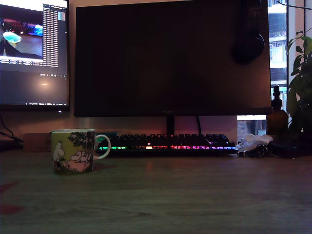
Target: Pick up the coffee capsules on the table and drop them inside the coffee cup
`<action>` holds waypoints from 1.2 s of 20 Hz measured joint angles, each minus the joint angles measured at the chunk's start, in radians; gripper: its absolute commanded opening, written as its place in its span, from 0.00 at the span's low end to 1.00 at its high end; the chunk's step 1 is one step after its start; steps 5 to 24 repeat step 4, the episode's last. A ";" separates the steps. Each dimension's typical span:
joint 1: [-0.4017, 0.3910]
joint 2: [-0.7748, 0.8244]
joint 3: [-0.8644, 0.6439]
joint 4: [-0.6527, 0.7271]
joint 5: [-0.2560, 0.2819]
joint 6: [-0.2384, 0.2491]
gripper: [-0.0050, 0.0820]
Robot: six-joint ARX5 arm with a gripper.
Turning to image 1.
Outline backlit rainbow keyboard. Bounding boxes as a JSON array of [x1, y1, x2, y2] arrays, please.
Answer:
[[96, 133, 239, 156]]

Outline large dark computer monitor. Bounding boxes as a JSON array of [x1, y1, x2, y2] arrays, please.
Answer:
[[74, 0, 273, 136]]

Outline green cartoon print mug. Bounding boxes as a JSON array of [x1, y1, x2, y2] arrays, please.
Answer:
[[49, 128, 112, 175]]

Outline crumpled white tissue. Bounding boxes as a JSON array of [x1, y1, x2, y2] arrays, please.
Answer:
[[235, 133, 274, 152]]

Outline black key bunch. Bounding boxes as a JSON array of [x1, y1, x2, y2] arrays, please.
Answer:
[[237, 143, 271, 158]]

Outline black headphones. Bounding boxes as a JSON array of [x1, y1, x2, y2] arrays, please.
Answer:
[[230, 0, 266, 65]]

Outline brown dropper bottle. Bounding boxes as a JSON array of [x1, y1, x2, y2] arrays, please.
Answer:
[[267, 84, 289, 141]]

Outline wooden block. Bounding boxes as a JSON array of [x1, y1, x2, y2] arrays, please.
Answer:
[[23, 133, 52, 153]]

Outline lit computer monitor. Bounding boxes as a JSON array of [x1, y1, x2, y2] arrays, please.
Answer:
[[0, 0, 71, 113]]

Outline black pouch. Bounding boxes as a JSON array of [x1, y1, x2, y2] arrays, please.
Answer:
[[268, 140, 303, 159]]

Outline green leafy plant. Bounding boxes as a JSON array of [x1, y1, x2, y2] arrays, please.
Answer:
[[286, 29, 312, 137]]

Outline thick black cable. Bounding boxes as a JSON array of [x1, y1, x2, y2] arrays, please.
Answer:
[[0, 131, 24, 144]]

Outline thin black cable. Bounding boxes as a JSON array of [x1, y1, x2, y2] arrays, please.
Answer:
[[0, 116, 14, 137]]

